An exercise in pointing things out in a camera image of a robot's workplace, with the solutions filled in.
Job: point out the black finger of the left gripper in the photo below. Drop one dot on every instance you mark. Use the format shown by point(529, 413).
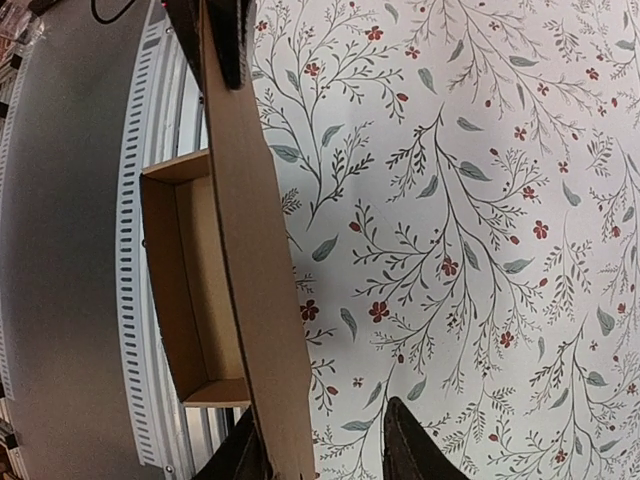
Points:
point(231, 23)
point(184, 16)

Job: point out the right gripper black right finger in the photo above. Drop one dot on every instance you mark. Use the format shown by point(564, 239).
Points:
point(409, 452)

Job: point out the floral patterned table mat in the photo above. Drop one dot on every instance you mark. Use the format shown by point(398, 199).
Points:
point(460, 184)

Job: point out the brown cardboard box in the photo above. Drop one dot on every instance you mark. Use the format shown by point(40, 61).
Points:
point(222, 277)

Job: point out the aluminium front rail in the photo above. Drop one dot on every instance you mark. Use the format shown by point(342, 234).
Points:
point(104, 94)

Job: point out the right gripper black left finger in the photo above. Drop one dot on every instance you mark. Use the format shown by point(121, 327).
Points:
point(241, 455)

